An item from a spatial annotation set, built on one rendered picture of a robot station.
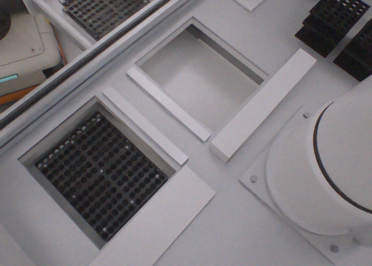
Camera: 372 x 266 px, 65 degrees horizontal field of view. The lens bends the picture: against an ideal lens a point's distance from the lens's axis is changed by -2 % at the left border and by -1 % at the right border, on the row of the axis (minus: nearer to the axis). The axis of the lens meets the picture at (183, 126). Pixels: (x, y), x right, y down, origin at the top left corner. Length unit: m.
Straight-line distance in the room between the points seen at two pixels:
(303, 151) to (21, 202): 0.50
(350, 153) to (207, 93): 0.47
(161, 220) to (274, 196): 0.22
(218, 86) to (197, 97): 0.07
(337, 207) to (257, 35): 0.46
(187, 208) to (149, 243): 0.09
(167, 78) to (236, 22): 0.23
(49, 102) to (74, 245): 0.27
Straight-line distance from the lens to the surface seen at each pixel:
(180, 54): 0.86
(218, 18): 0.80
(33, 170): 0.77
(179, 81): 0.81
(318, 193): 0.49
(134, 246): 0.57
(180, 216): 0.57
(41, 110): 0.64
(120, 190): 0.64
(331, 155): 0.44
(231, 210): 0.60
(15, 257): 0.58
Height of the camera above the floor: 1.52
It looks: 67 degrees down
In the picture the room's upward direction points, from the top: 10 degrees clockwise
